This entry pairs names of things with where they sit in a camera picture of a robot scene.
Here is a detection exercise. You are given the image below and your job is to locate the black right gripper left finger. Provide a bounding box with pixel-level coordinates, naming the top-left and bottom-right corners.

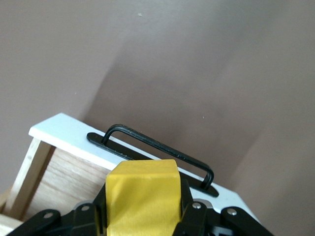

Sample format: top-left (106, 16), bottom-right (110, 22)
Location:
top-left (9, 186), bottom-right (110, 236)

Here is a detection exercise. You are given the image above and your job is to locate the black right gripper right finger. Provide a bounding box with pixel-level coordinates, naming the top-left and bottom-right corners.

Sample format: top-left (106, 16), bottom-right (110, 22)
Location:
top-left (176, 178), bottom-right (274, 236)

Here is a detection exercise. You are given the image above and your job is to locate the wooden drawer with white front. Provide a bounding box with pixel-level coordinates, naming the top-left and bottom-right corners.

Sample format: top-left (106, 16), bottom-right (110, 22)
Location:
top-left (0, 112), bottom-right (263, 236)

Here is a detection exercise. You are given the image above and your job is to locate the yellow cube block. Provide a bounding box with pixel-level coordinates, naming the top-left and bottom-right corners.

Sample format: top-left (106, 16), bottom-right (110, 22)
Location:
top-left (105, 159), bottom-right (183, 236)

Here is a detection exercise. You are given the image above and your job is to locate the black metal drawer handle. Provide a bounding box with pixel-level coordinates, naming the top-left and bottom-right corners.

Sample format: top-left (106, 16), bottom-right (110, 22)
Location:
top-left (86, 123), bottom-right (220, 198)

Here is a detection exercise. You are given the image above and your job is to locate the brown table cover sheet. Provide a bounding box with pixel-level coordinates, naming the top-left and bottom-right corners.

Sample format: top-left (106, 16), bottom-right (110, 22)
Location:
top-left (0, 0), bottom-right (315, 236)

